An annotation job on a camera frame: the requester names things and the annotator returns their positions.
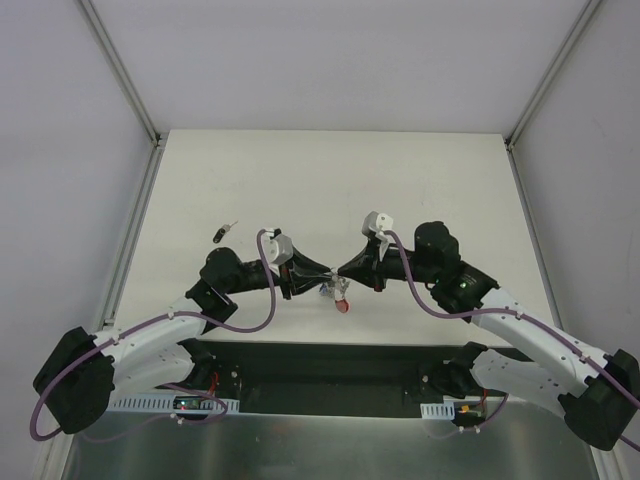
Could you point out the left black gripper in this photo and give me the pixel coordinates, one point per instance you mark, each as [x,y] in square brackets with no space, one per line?
[288,279]

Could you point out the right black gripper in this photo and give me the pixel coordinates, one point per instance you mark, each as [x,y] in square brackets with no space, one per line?
[376,265]

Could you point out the key organiser with red handle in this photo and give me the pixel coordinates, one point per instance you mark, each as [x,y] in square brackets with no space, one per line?
[335,288]

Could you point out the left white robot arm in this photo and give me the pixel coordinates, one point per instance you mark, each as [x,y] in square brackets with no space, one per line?
[87,371]

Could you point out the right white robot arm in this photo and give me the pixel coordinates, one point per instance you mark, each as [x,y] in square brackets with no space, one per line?
[594,392]

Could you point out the key with black head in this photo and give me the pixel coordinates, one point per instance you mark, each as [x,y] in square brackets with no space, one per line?
[222,232]

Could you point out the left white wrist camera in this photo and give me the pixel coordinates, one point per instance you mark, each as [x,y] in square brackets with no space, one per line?
[277,247]

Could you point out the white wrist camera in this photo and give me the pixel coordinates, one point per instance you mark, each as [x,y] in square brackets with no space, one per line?
[374,228]
[277,247]

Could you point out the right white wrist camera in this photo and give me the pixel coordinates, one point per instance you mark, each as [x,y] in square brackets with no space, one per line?
[374,228]

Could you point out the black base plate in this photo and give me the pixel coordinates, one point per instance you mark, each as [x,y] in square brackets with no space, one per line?
[378,381]

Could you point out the right white cable duct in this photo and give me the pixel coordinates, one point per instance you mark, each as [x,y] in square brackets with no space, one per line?
[438,411]

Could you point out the white cable duct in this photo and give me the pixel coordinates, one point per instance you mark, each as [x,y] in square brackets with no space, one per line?
[438,411]
[171,403]

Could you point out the left aluminium frame post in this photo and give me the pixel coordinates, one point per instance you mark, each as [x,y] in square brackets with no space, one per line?
[120,73]

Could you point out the aluminium frame post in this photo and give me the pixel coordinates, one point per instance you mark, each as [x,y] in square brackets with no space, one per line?
[585,17]
[120,73]

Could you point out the left white cable duct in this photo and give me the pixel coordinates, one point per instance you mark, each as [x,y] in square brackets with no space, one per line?
[171,403]

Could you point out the right aluminium frame post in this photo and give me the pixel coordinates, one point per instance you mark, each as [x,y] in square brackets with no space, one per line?
[585,17]

